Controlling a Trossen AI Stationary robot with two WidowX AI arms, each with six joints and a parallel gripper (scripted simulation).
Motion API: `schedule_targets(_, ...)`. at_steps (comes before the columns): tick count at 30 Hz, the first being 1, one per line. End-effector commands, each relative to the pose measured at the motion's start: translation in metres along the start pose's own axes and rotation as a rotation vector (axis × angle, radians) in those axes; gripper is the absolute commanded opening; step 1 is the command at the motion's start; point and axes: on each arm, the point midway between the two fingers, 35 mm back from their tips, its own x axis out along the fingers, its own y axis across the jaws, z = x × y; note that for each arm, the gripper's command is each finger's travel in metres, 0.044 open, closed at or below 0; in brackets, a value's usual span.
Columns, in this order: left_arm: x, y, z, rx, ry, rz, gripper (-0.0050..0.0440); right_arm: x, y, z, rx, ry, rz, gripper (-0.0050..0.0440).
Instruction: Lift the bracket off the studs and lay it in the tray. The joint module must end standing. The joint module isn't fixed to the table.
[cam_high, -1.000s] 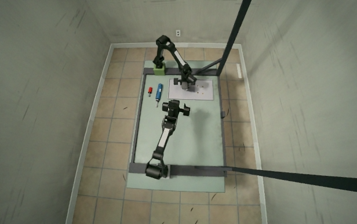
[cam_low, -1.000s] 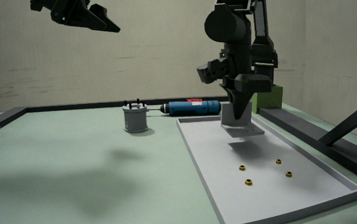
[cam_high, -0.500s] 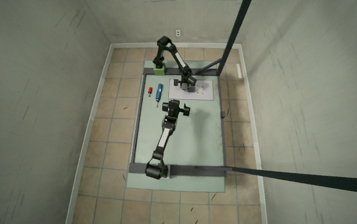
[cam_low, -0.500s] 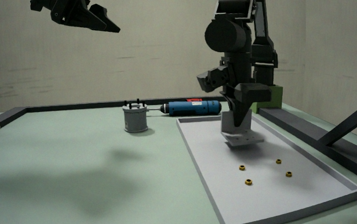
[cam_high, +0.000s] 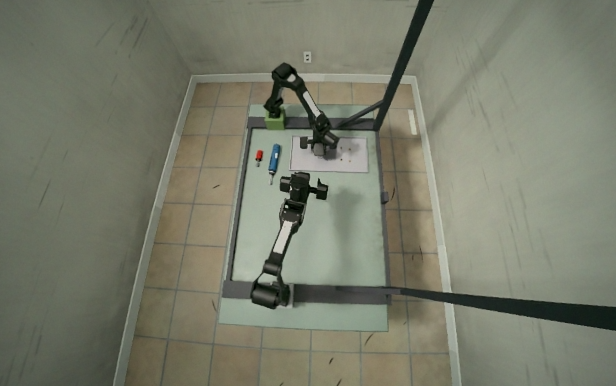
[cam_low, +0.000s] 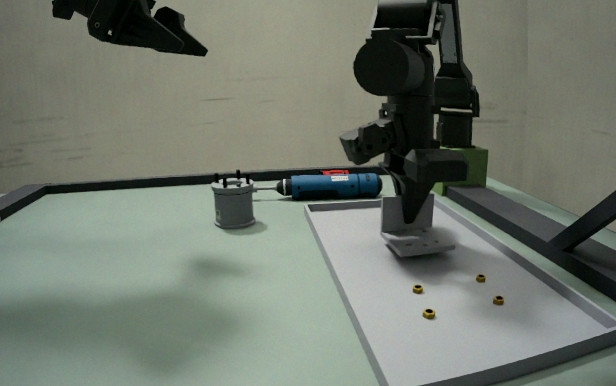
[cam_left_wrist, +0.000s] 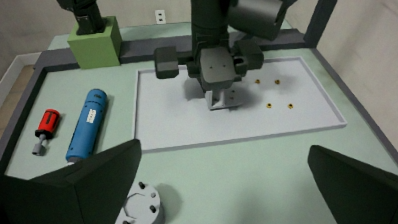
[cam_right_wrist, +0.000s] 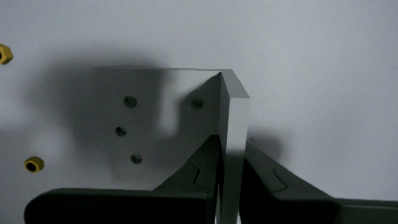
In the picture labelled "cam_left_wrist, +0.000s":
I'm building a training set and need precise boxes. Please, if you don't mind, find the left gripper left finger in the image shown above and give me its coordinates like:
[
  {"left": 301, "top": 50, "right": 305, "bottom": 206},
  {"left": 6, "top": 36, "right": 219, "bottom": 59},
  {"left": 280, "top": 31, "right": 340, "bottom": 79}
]
[{"left": 0, "top": 139, "right": 142, "bottom": 224}]

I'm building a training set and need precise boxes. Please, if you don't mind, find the white metal bracket with holes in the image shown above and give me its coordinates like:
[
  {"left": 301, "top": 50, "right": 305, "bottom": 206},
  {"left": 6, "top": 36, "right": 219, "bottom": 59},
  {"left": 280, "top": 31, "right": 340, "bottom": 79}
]
[{"left": 204, "top": 83, "right": 242, "bottom": 109}]

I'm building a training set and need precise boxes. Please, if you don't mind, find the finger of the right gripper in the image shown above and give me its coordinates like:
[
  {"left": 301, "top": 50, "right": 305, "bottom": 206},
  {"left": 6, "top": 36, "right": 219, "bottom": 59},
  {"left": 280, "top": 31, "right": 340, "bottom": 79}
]
[{"left": 187, "top": 68, "right": 206, "bottom": 93}]

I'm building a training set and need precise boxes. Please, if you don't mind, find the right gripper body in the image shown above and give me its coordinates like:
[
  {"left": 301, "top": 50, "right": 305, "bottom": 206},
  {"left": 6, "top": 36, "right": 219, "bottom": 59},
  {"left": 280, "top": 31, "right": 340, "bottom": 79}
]
[{"left": 154, "top": 21, "right": 264, "bottom": 80}]

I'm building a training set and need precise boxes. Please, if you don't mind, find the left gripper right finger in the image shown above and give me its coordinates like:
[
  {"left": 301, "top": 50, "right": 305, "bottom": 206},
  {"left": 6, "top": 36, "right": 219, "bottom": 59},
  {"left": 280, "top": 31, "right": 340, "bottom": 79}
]
[{"left": 307, "top": 145, "right": 398, "bottom": 224}]

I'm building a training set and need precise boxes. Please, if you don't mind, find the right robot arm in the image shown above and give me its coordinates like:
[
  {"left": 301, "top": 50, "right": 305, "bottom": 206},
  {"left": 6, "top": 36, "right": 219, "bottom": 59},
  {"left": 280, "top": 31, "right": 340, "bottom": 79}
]
[{"left": 57, "top": 0, "right": 288, "bottom": 91}]

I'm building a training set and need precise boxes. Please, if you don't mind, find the blue cordless screwdriver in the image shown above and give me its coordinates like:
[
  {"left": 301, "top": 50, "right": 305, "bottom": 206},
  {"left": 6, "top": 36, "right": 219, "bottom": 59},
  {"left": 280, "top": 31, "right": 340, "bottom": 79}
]
[{"left": 65, "top": 88, "right": 107, "bottom": 165}]

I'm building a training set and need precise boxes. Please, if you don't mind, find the grey cylinder with black studs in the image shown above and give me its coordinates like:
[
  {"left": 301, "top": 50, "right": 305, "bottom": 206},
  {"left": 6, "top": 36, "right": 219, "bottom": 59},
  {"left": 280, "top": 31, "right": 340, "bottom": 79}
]
[{"left": 116, "top": 181, "right": 166, "bottom": 224}]

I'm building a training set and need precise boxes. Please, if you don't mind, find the red-handled nut driver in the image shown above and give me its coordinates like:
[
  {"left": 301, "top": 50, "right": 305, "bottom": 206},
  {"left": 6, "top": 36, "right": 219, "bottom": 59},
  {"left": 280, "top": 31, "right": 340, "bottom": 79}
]
[{"left": 32, "top": 109, "right": 60, "bottom": 156}]

